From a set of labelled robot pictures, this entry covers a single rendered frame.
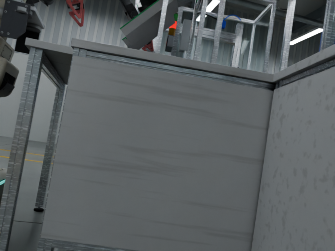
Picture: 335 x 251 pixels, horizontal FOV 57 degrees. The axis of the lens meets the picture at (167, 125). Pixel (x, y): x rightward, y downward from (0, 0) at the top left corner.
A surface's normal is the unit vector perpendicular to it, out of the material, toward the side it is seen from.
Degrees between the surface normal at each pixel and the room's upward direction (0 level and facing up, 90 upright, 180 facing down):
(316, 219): 90
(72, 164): 90
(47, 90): 90
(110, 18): 90
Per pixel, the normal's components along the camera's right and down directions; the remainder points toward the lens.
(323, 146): -0.98, -0.16
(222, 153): 0.08, -0.04
